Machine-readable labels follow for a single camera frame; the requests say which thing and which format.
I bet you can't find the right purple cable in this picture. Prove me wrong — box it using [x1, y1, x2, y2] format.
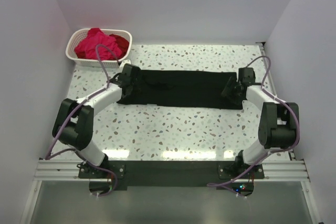
[206, 56, 300, 196]

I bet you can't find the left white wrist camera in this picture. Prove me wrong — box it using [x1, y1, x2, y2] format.
[119, 60, 131, 68]

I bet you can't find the pink crumpled t shirt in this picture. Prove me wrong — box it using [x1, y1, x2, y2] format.
[74, 27, 123, 61]

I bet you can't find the white plastic laundry basket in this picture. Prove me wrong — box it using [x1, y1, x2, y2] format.
[65, 28, 133, 69]

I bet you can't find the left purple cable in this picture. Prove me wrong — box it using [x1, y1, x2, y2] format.
[45, 44, 118, 197]

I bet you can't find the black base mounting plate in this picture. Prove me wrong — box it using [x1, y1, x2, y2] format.
[77, 161, 265, 194]

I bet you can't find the purple cable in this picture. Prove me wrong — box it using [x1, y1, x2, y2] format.
[206, 56, 300, 196]
[45, 44, 118, 197]

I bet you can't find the dark red crumpled t shirt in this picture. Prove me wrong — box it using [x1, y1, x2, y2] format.
[110, 34, 129, 59]

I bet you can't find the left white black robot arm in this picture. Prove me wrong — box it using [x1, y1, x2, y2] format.
[52, 63, 141, 167]

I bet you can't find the black t shirt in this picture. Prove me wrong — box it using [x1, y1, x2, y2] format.
[118, 70, 243, 110]

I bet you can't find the aluminium extrusion rail frame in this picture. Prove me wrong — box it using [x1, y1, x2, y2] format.
[19, 42, 320, 224]

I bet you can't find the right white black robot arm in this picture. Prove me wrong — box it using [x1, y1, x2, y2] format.
[222, 67, 300, 169]

